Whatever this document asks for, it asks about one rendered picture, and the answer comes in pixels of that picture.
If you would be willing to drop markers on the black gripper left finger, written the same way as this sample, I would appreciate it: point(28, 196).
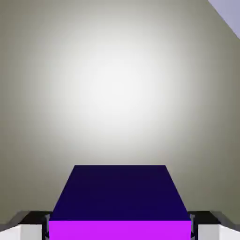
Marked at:
point(31, 223)

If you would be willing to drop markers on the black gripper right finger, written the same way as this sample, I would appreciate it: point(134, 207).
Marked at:
point(206, 223)

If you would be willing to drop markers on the small purple cube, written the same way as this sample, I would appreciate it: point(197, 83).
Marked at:
point(120, 196)

